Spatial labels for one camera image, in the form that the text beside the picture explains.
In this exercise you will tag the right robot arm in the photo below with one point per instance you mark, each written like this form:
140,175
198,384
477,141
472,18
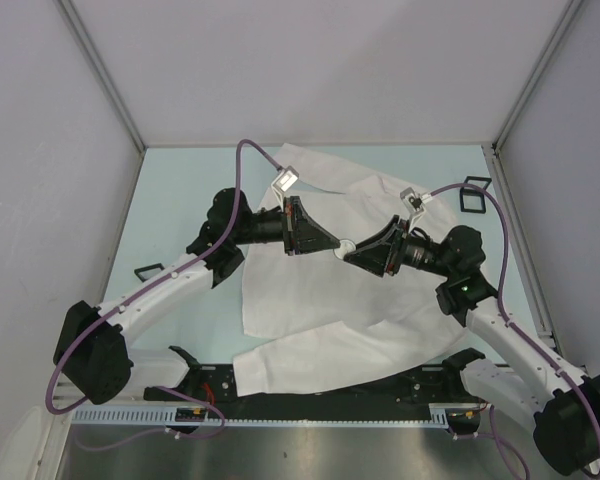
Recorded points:
557,402

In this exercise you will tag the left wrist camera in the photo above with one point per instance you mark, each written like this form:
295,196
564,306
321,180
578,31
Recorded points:
285,179

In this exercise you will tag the black display box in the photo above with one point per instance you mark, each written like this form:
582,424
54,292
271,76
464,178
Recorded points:
474,201
144,273

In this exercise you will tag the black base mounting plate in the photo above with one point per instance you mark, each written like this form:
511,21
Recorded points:
316,368

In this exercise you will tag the white button-up shirt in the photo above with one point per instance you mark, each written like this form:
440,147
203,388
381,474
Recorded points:
318,297

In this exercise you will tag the aluminium frame rail right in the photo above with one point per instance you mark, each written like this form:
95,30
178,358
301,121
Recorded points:
548,53

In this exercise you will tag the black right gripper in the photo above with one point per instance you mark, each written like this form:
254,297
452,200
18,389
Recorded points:
374,259

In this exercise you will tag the round blue pin badge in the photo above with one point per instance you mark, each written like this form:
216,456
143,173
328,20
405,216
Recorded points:
345,247

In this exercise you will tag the aluminium frame rail left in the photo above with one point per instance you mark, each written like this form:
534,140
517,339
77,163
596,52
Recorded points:
96,64

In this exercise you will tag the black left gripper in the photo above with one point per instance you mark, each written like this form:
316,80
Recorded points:
302,234

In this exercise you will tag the black display box left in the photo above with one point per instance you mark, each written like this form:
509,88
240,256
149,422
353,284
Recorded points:
144,273

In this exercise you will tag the aluminium frame rail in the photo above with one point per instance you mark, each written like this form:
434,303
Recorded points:
96,64
548,53

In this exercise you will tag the black display box right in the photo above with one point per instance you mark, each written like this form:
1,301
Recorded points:
474,201

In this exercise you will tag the white slotted cable duct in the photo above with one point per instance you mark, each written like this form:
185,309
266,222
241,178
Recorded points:
395,416

